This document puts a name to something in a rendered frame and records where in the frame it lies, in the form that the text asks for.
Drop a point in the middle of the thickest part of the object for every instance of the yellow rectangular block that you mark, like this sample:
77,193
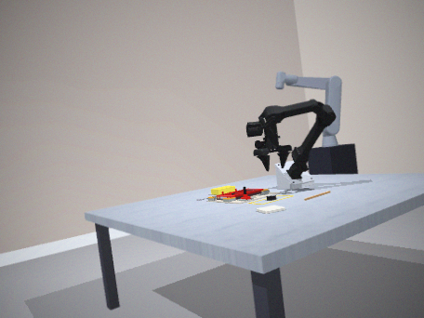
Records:
225,189

